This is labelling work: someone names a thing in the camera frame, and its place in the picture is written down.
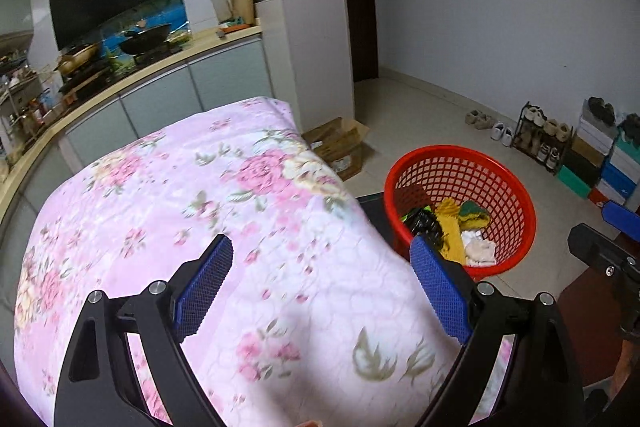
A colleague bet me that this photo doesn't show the black gas stove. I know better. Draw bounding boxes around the black gas stove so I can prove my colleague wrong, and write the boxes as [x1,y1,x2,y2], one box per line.
[57,47,186,95]

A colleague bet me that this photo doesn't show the person's right forearm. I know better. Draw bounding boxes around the person's right forearm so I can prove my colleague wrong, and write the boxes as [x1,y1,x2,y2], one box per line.
[612,341,637,400]

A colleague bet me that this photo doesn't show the golden pot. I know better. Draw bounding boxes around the golden pot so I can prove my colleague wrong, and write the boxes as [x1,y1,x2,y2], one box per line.
[55,43,101,75]

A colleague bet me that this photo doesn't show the black shoe rack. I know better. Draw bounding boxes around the black shoe rack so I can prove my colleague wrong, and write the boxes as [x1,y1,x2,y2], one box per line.
[512,102,575,175]

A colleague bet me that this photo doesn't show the pair of dark shoes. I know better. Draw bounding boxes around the pair of dark shoes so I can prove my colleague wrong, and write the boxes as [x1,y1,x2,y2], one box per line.
[587,97,616,124]
[617,113,640,142]

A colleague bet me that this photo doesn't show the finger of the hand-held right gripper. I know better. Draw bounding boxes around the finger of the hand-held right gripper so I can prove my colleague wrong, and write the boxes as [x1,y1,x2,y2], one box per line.
[567,223,640,280]
[601,201,640,233]

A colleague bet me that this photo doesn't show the cardboard box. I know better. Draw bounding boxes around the cardboard box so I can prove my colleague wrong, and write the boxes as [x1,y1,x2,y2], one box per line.
[301,117,373,180]

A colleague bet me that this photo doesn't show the blue picture backsplash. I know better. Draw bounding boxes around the blue picture backsplash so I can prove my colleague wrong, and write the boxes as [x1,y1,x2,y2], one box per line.
[55,0,193,68]

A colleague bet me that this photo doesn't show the yellow bubble wrap sheet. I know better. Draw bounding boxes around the yellow bubble wrap sheet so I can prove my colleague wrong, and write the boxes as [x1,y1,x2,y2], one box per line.
[434,198,468,264]

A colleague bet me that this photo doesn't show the group of assorted shoes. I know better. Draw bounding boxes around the group of assorted shoes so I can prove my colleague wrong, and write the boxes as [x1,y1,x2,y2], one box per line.
[517,105,573,170]

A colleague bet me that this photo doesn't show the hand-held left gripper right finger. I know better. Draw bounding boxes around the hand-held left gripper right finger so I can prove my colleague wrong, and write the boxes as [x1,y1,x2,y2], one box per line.
[409,234,587,427]

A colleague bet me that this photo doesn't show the light green base cabinets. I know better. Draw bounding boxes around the light green base cabinets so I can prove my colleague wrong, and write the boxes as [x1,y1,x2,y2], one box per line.
[0,39,273,233]

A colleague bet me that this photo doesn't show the green yellow sponge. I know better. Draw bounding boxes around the green yellow sponge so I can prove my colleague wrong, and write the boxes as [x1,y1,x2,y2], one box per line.
[459,201,492,230]

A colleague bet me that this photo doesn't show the green black wrapper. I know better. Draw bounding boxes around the green black wrapper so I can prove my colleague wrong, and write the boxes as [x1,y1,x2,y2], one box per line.
[402,206,443,248]

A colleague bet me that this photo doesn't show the pink floral blanket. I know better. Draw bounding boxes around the pink floral blanket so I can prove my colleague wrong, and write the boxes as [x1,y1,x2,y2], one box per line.
[14,96,516,427]

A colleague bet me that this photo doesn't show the stack of shoe boxes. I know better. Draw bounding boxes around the stack of shoe boxes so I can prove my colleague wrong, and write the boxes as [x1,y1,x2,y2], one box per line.
[556,112,640,205]

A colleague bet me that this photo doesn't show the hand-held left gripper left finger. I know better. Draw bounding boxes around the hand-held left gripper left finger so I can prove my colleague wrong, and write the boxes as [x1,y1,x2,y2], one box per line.
[52,233,235,427]

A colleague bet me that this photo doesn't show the cream kitchen countertop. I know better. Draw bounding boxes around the cream kitchen countertop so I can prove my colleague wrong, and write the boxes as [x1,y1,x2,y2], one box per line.
[0,24,263,208]

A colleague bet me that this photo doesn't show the cream cloth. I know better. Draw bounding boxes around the cream cloth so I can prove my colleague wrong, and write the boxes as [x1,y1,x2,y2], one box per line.
[464,241,498,267]

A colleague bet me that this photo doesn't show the metal kitchen rack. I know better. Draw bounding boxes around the metal kitchen rack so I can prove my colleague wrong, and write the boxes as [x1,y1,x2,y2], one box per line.
[0,49,46,168]

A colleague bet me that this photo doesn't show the black wok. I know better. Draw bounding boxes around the black wok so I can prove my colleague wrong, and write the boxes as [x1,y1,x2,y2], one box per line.
[120,23,173,55]

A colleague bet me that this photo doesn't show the red plastic basket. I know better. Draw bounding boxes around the red plastic basket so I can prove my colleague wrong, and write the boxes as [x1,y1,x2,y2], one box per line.
[384,146,537,282]

